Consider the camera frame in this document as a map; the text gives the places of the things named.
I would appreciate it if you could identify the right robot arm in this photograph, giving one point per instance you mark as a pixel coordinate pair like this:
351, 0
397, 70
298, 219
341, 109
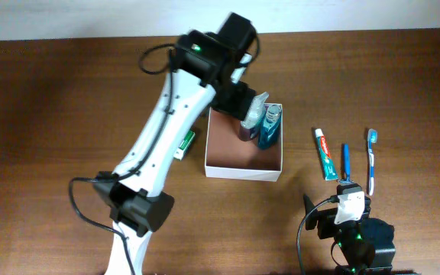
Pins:
366, 243

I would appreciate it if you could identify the clear foaming soap pump bottle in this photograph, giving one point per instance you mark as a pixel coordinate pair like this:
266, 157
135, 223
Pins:
250, 126

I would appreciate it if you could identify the blue disposable razor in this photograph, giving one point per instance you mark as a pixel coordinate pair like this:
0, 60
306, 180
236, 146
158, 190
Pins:
346, 166

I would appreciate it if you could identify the white open cardboard box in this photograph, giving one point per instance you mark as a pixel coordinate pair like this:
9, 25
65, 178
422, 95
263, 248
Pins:
227, 157

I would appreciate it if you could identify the green white soap box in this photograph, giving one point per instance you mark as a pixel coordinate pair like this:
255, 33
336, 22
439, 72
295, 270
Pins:
184, 145

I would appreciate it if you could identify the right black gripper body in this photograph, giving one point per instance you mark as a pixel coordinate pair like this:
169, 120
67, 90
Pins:
328, 222

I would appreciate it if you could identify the green red toothpaste tube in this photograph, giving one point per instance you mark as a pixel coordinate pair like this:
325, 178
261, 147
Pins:
328, 166

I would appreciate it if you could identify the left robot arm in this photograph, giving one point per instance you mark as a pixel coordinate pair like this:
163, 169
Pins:
204, 72

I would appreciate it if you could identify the teal mouthwash bottle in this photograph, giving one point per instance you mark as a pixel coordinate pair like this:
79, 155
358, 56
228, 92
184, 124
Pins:
270, 127

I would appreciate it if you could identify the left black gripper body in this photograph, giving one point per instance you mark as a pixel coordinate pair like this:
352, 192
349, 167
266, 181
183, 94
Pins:
237, 102

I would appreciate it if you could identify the blue white toothbrush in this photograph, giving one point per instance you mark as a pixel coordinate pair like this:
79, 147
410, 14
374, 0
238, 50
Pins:
371, 139

